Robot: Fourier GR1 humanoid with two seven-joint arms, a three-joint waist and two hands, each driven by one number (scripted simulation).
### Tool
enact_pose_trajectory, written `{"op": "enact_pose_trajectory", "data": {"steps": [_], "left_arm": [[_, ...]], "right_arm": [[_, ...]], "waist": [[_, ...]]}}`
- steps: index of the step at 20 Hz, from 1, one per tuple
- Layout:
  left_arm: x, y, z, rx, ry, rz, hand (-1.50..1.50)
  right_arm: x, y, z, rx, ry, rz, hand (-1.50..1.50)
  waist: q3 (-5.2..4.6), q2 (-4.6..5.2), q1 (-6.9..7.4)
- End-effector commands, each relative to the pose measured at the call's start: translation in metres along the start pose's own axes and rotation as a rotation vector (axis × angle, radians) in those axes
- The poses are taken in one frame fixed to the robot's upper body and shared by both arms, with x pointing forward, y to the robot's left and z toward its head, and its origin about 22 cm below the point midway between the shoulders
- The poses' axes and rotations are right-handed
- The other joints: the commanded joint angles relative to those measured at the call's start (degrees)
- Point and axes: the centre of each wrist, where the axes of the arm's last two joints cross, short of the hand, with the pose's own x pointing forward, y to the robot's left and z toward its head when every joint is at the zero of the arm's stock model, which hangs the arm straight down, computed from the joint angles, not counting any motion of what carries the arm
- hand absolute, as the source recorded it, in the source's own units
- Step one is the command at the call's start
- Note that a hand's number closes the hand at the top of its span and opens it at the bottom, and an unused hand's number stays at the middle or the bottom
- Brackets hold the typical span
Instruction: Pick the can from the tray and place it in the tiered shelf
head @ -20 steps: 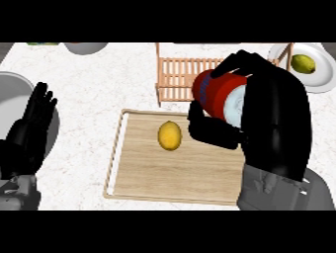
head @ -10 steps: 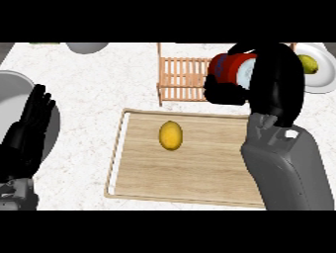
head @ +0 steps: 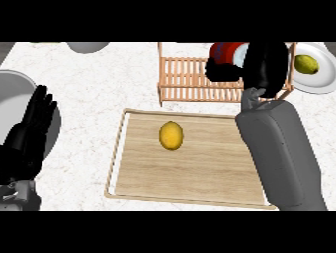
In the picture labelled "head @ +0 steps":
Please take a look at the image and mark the white plate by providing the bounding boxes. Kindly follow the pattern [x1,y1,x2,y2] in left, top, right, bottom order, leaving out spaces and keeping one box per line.
[285,42,336,95]

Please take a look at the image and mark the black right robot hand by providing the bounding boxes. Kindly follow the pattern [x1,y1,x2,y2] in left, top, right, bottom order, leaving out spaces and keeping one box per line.
[203,42,290,99]

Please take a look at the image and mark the yellow mango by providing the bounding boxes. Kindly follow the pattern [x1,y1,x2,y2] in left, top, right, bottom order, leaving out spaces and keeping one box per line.
[158,120,185,152]

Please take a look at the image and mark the wooden tray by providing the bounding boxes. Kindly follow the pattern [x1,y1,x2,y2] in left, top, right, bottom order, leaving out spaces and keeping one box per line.
[102,107,278,211]

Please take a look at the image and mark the yellow-green lemon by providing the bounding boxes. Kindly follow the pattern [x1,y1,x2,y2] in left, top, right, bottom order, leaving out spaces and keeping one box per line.
[293,54,321,75]

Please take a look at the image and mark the large grey pot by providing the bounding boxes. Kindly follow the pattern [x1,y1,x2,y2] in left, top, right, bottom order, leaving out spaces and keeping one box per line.
[0,68,62,174]

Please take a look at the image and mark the wooden tiered shelf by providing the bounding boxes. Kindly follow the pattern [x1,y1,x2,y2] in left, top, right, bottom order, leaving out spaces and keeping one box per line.
[157,42,299,107]

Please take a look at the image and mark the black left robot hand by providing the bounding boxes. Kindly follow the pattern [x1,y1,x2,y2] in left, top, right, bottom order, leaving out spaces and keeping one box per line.
[0,84,59,186]

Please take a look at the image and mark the grey bowl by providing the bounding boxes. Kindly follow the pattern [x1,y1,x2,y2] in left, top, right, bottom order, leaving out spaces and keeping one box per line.
[65,42,111,55]

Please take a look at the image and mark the red and blue can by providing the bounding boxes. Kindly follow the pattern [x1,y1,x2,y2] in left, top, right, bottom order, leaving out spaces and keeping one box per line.
[207,42,251,68]

